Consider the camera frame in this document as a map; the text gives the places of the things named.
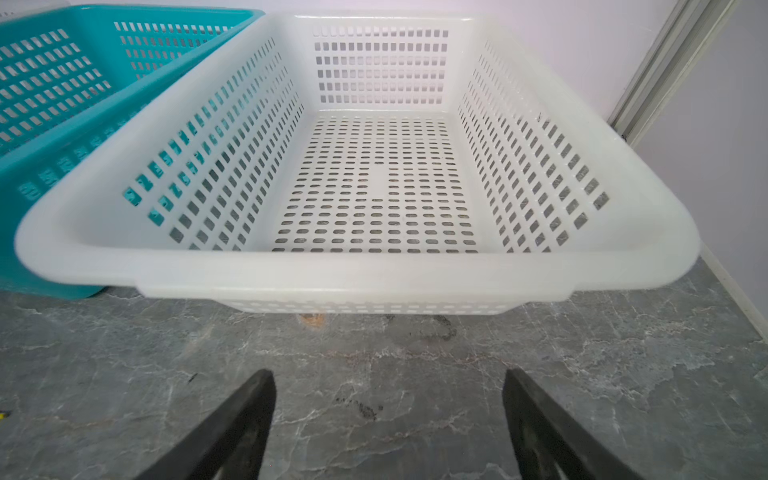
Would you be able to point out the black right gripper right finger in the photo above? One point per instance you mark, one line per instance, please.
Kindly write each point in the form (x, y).
(548, 443)

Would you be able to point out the aluminium frame post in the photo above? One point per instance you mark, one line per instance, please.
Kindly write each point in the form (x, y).
(682, 41)

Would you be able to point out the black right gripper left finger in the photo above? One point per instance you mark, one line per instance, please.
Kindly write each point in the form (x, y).
(230, 443)

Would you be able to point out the white plastic basket right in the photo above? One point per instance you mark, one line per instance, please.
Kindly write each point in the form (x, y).
(345, 163)

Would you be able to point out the teal plastic basket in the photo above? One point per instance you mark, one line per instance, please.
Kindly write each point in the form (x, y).
(70, 78)

